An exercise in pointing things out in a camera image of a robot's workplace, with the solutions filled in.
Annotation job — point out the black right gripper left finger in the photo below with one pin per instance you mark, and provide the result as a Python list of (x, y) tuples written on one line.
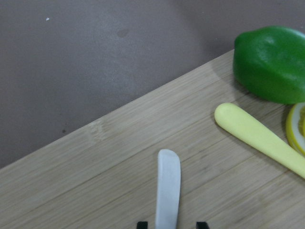
[(142, 225)]

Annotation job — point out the green lime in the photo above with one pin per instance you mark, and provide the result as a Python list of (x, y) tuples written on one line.
[(270, 63)]

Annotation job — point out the upper lemon slice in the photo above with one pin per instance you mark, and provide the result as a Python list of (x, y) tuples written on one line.
[(295, 128)]

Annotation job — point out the bamboo cutting board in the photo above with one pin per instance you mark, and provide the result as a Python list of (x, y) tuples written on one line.
[(104, 175)]

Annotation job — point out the white ceramic spoon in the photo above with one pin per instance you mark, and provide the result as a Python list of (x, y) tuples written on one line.
[(168, 189)]

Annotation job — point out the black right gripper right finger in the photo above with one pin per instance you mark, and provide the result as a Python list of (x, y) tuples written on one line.
[(202, 225)]

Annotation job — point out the yellow plastic knife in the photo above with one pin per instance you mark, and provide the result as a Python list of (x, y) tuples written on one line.
[(245, 127)]

